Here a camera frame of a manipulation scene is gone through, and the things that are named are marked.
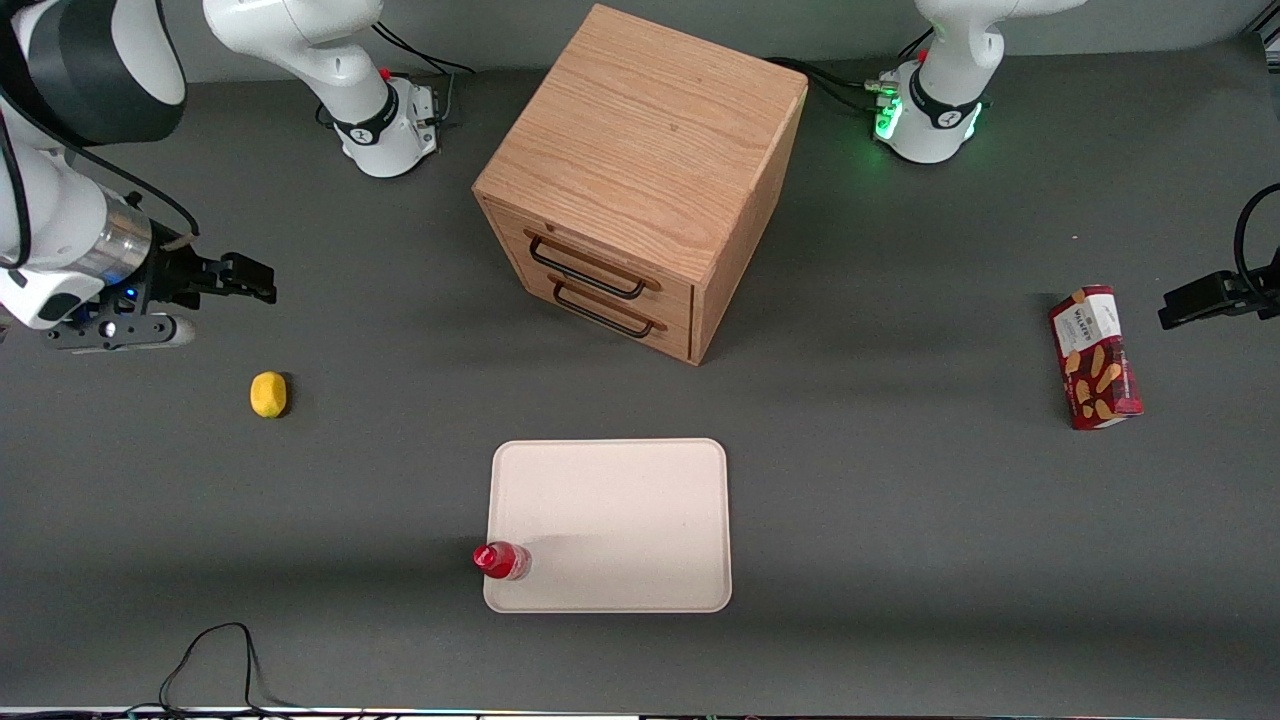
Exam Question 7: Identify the red shortbread biscuit box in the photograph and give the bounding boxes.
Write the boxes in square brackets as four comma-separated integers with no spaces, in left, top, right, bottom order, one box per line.
[1048,285,1145,432]

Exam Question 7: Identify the black cable loop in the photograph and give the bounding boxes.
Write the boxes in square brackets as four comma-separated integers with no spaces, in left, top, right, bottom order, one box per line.
[158,622,293,717]

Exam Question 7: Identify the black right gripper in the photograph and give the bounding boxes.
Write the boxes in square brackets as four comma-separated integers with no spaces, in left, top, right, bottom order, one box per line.
[120,238,279,315]

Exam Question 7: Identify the yellow lemon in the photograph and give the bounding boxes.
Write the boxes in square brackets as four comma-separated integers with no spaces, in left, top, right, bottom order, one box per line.
[250,371,289,419]

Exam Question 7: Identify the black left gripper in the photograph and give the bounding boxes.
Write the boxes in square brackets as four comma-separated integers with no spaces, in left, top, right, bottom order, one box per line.
[1158,268,1280,331]

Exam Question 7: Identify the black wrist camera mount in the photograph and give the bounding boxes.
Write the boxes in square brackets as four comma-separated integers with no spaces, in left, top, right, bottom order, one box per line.
[44,312,198,354]

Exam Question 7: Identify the beige plastic tray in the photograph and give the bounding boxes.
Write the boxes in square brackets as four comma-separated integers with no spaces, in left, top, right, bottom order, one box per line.
[483,438,733,614]

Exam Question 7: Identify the black left arm base cables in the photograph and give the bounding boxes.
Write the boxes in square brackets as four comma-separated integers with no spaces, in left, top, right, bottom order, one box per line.
[765,28,936,117]

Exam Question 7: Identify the wooden drawer cabinet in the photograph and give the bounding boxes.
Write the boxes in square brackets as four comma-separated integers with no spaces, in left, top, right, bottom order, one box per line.
[472,3,809,367]

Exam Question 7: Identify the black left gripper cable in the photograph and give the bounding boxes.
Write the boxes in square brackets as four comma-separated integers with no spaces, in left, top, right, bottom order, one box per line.
[1234,183,1280,293]

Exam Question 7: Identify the black right arm base cables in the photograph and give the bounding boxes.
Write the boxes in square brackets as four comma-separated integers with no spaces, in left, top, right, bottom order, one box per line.
[368,18,475,133]

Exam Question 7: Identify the red coke bottle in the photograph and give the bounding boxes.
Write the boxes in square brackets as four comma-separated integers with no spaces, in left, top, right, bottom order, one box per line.
[473,541,533,583]

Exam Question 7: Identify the wooden drawer black handle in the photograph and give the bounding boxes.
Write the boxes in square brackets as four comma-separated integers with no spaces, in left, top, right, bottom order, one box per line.
[485,200,696,327]
[495,262,695,363]

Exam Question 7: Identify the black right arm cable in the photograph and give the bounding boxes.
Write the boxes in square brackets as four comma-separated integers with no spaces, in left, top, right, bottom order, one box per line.
[0,85,201,263]

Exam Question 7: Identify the black arm base cables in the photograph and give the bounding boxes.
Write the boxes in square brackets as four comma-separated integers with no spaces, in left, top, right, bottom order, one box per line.
[368,18,475,133]
[765,28,936,117]

